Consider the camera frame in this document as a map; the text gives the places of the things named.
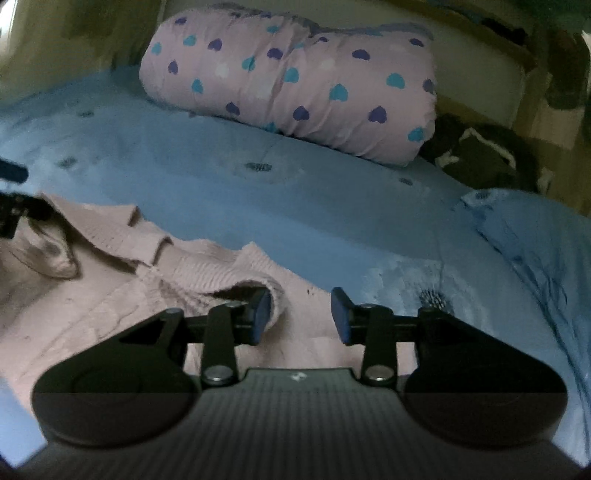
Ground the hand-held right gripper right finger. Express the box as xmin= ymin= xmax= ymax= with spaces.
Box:
xmin=331 ymin=286 xmax=482 ymax=387

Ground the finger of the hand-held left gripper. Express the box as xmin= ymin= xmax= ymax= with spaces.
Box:
xmin=0 ymin=191 xmax=57 ymax=239
xmin=0 ymin=159 xmax=30 ymax=184

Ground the pink knitted cardigan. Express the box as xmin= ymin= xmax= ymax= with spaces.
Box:
xmin=0 ymin=193 xmax=419 ymax=393

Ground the pink heart print pillow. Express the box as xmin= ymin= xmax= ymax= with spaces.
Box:
xmin=139 ymin=4 xmax=438 ymax=168

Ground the wooden bed frame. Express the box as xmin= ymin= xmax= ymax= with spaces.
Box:
xmin=392 ymin=0 xmax=555 ymax=134

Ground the dark cloth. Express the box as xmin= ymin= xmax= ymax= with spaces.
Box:
xmin=418 ymin=113 xmax=557 ymax=195

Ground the blue folded blanket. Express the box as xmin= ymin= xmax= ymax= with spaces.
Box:
xmin=455 ymin=187 xmax=591 ymax=370

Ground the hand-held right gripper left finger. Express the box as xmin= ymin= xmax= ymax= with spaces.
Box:
xmin=117 ymin=287 xmax=273 ymax=387

